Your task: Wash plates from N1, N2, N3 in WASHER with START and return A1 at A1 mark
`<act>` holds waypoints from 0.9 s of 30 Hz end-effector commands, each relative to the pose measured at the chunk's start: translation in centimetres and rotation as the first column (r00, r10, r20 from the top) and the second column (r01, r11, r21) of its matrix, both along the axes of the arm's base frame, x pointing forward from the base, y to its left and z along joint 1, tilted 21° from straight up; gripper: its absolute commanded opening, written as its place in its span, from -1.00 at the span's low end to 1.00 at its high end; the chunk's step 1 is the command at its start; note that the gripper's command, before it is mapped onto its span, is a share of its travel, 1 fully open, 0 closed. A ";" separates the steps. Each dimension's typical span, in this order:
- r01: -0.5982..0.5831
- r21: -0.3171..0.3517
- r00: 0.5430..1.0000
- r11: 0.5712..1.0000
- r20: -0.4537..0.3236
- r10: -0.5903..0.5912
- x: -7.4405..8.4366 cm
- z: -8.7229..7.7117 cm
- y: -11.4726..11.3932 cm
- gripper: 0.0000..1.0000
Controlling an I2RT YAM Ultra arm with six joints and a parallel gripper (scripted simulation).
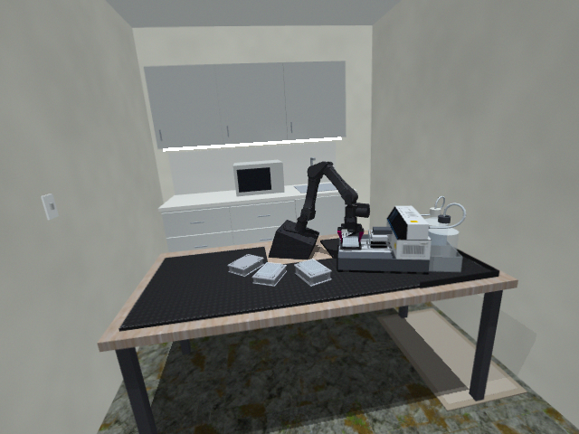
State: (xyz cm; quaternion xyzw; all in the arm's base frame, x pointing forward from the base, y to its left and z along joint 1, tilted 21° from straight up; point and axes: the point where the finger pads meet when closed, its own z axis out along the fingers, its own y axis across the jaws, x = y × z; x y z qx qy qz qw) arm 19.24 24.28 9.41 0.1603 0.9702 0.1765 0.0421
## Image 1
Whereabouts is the white well plate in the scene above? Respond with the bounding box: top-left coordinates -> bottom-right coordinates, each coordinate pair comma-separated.
299,259 -> 327,274
256,262 -> 282,277
343,236 -> 359,247

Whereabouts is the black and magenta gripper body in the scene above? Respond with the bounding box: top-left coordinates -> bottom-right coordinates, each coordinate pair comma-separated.
337,223 -> 364,232

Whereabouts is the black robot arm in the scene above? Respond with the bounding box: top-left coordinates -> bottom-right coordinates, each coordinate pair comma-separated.
283,161 -> 370,237

